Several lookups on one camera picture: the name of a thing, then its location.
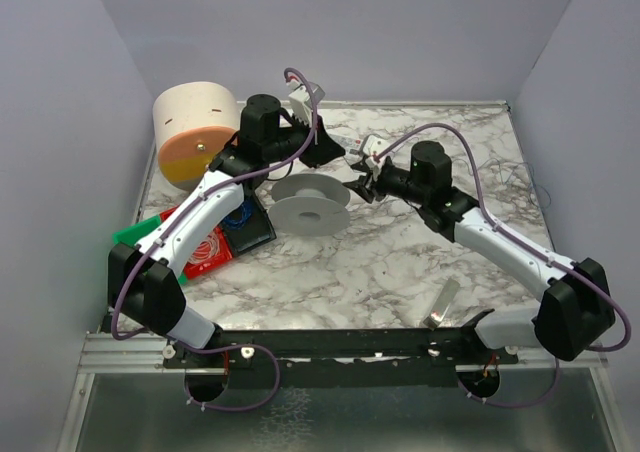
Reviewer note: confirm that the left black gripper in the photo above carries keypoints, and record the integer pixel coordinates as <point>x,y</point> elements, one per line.
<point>311,142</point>

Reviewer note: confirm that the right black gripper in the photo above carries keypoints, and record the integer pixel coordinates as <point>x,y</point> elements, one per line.
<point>373,181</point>

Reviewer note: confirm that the grey plastic cable spool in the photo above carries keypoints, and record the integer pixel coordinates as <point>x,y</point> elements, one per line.
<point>309,205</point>

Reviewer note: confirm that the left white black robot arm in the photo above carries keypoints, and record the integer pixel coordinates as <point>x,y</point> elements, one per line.
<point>142,280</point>

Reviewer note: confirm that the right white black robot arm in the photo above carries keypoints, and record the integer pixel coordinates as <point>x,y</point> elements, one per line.
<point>573,311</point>

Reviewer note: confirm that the packaged protractor ruler set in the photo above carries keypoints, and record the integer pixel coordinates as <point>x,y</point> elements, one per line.
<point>352,146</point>

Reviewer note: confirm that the black plastic bin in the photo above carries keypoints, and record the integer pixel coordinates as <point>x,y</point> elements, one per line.
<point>247,227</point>

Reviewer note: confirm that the beige layered cylinder model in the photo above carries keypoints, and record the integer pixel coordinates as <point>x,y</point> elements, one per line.
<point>192,122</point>

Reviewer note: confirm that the red plastic bin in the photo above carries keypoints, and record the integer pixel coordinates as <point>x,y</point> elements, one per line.
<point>212,253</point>

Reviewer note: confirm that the grey metal clip tool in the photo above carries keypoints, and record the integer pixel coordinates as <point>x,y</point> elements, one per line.
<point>437,313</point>

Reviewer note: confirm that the green plastic bin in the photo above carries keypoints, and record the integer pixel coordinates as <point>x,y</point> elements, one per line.
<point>132,234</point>

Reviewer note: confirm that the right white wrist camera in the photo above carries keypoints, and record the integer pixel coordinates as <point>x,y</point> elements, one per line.
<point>373,146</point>

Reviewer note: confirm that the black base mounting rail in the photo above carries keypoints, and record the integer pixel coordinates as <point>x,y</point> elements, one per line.
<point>264,376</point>

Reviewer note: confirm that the aluminium extrusion frame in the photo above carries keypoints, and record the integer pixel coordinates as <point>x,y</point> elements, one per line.
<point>125,352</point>

